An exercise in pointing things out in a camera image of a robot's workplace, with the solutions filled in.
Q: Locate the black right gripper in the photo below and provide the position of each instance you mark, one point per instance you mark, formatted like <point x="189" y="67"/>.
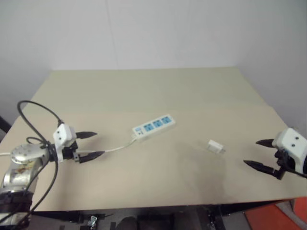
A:
<point x="284" y="165"/>

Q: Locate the black table frame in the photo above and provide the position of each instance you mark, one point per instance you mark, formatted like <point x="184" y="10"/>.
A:
<point x="182" y="215"/>

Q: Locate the white plug adapter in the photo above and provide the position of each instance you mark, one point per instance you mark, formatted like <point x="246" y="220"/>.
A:
<point x="214" y="146"/>

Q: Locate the small metal clamp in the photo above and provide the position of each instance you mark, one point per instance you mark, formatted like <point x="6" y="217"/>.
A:
<point x="92" y="221"/>

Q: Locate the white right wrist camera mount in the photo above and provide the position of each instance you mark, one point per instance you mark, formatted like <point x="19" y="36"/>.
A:
<point x="291" y="143"/>

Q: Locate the white power strip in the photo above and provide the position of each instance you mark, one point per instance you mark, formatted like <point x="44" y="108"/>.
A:
<point x="153" y="125"/>

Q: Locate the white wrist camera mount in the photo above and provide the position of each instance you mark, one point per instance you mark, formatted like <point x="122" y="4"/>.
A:
<point x="62" y="134"/>
<point x="291" y="143"/>

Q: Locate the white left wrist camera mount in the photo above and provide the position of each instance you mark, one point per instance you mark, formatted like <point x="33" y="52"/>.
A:
<point x="62" y="134"/>

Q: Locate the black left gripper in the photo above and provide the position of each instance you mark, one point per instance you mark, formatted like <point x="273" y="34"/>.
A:
<point x="69" y="153"/>

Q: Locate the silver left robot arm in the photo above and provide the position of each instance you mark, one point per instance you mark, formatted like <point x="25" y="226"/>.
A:
<point x="22" y="158"/>

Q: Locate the black bar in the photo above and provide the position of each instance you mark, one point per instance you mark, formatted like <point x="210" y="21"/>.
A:
<point x="4" y="124"/>

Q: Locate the orange box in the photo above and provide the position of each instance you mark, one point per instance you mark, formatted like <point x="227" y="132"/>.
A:
<point x="271" y="215"/>

